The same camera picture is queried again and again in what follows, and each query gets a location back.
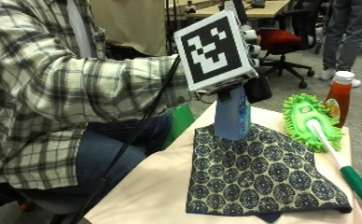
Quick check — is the red office chair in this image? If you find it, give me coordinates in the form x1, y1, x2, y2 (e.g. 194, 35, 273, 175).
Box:
256, 0, 317, 90

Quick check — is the white marker cube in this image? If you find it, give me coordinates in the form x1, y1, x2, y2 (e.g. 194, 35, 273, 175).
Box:
172, 8, 259, 95

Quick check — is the wooden desk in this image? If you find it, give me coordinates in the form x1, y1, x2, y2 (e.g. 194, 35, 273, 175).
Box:
166, 0, 293, 21

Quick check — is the red ketchup bottle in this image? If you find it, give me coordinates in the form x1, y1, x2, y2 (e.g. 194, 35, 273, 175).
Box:
322, 70, 356, 129

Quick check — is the green duster mop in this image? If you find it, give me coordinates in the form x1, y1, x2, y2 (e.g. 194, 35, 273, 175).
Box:
281, 92, 362, 205

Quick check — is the green seat cover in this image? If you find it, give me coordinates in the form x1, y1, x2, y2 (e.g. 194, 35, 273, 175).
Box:
162, 105, 196, 151

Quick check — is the beige partition board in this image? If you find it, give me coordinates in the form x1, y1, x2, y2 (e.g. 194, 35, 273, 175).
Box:
87, 0, 168, 58

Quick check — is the dark patterned cloth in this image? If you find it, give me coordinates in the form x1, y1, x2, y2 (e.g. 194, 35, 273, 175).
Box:
184, 122, 353, 224

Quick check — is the cream table cloth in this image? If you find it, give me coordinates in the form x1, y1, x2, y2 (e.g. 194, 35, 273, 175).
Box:
83, 101, 362, 224

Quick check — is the the person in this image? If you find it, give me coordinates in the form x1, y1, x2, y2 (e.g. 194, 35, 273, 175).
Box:
0, 0, 192, 216

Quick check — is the black cable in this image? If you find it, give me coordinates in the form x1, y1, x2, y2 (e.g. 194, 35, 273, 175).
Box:
66, 53, 182, 224

